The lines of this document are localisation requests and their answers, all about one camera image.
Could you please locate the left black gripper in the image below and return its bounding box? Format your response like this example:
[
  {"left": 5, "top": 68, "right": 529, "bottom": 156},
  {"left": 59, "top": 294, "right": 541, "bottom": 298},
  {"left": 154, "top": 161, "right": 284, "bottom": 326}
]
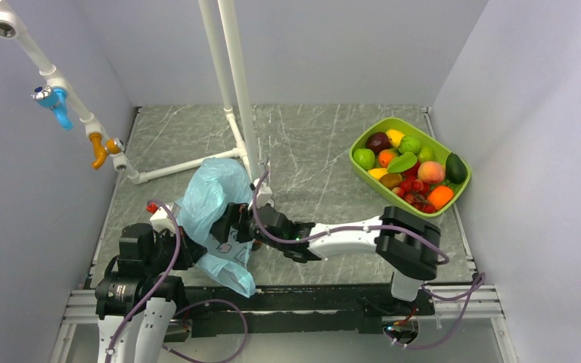
[{"left": 144, "top": 225, "right": 207, "bottom": 275}]

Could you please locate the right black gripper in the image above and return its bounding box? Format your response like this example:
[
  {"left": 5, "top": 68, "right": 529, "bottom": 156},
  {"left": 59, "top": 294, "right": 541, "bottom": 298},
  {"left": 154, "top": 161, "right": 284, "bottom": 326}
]
[{"left": 207, "top": 201, "right": 285, "bottom": 252}]

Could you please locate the light blue plastic bag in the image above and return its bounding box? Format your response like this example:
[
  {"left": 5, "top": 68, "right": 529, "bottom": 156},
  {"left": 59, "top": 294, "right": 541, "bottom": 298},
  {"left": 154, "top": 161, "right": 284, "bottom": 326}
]
[{"left": 176, "top": 158, "right": 256, "bottom": 297}]

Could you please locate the green fake pear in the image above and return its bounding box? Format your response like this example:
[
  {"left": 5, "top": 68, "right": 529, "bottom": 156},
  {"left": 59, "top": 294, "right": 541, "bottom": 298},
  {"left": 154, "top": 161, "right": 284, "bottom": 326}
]
[{"left": 387, "top": 153, "right": 418, "bottom": 174}]

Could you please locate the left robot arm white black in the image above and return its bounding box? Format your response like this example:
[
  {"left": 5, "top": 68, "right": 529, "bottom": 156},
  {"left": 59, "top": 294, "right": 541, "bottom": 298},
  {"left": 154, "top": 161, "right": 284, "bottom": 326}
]
[{"left": 95, "top": 223, "right": 207, "bottom": 362}]

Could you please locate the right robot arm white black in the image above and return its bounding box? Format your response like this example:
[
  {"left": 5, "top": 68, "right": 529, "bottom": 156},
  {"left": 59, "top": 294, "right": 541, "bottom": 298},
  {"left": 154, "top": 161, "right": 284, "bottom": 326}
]
[{"left": 210, "top": 203, "right": 449, "bottom": 314}]

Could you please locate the green fake apple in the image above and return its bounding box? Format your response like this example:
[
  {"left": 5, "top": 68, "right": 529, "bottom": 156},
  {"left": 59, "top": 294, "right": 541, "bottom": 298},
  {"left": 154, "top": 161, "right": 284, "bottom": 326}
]
[{"left": 353, "top": 148, "right": 376, "bottom": 171}]

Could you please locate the yellow fake mango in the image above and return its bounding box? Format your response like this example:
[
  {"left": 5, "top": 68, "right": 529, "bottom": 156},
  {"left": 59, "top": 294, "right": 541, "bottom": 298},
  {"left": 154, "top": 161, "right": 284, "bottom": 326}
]
[{"left": 367, "top": 168, "right": 403, "bottom": 190}]

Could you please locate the small orange fake fruit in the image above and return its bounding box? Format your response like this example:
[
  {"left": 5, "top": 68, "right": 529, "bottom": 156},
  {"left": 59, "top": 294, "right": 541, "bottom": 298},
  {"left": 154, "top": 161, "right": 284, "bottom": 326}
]
[{"left": 377, "top": 149, "right": 399, "bottom": 168}]

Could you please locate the dark purple fake plum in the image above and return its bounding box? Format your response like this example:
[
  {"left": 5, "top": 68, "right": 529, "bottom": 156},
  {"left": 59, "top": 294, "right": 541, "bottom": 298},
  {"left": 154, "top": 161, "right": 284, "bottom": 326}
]
[{"left": 365, "top": 132, "right": 393, "bottom": 156}]

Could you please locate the red fake cherry bunch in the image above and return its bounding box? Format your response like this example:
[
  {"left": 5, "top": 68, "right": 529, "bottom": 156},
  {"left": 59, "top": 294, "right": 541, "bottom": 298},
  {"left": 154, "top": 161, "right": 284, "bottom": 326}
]
[{"left": 392, "top": 175, "right": 437, "bottom": 214}]

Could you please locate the yellow fake lemon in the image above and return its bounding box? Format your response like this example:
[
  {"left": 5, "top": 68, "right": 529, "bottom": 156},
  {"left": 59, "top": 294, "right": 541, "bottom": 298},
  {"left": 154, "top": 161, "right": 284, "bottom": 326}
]
[{"left": 385, "top": 129, "right": 405, "bottom": 148}]

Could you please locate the red fake apple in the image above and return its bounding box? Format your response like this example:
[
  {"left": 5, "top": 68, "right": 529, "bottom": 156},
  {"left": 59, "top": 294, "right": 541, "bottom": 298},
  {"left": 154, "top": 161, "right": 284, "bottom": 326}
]
[{"left": 402, "top": 161, "right": 421, "bottom": 178}]

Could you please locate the bumpy green fake fruit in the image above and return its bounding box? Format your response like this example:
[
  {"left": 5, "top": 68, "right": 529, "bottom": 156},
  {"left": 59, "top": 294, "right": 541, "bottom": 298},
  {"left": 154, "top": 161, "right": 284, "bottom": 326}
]
[{"left": 397, "top": 135, "right": 422, "bottom": 156}]

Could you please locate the fake peach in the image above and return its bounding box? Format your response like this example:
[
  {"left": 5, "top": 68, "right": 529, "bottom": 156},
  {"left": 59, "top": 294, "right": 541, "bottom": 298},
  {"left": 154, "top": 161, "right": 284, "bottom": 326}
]
[{"left": 417, "top": 161, "right": 446, "bottom": 184}]

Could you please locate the light green fake lime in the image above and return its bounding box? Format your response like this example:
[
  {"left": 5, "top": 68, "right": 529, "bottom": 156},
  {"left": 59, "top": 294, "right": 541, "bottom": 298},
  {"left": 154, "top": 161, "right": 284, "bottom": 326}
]
[{"left": 417, "top": 145, "right": 436, "bottom": 163}]

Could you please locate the orange fake tangerine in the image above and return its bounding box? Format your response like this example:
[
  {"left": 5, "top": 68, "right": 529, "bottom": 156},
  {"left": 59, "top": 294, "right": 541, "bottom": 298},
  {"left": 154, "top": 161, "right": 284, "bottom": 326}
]
[{"left": 427, "top": 185, "right": 455, "bottom": 211}]

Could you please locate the dark green fake avocado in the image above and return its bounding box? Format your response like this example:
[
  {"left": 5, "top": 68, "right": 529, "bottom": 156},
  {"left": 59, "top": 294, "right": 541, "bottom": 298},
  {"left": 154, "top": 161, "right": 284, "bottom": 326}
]
[{"left": 445, "top": 153, "right": 468, "bottom": 185}]

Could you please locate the white PVC pipe stand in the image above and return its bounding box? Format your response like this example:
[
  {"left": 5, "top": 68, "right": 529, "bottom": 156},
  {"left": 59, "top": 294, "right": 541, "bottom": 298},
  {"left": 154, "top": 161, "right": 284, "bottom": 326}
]
[{"left": 120, "top": 0, "right": 272, "bottom": 194}]

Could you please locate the orange tap valve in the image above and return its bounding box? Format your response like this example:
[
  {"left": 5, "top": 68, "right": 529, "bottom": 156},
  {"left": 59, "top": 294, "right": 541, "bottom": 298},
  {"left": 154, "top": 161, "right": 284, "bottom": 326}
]
[{"left": 88, "top": 132, "right": 125, "bottom": 170}]

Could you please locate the blue tap valve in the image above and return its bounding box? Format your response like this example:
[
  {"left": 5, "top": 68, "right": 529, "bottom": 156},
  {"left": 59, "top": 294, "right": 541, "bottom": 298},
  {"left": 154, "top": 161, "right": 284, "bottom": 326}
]
[{"left": 31, "top": 85, "right": 73, "bottom": 130}]

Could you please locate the green plastic fruit tray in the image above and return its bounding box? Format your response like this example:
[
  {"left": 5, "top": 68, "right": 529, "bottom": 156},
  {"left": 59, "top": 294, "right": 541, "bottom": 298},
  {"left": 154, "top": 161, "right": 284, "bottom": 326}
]
[{"left": 349, "top": 117, "right": 471, "bottom": 218}]

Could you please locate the white pipe with taps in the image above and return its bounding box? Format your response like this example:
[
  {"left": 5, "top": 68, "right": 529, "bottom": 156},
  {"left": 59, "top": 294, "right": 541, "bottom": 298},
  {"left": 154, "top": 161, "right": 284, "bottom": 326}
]
[{"left": 0, "top": 1, "right": 134, "bottom": 172}]

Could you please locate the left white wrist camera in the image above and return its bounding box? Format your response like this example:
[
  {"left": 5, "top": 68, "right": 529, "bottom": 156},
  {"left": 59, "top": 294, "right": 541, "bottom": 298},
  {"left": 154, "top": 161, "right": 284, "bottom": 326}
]
[{"left": 146, "top": 202, "right": 181, "bottom": 234}]

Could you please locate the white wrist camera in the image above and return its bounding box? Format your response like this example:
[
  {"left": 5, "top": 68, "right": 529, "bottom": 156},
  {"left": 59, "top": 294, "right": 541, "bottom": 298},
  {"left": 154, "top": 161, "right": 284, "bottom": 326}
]
[
  {"left": 253, "top": 178, "right": 275, "bottom": 209},
  {"left": 146, "top": 202, "right": 181, "bottom": 234}
]

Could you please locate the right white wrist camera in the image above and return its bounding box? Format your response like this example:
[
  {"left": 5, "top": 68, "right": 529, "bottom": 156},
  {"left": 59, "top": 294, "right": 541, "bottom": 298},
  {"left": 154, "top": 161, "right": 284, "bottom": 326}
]
[{"left": 253, "top": 178, "right": 275, "bottom": 209}]

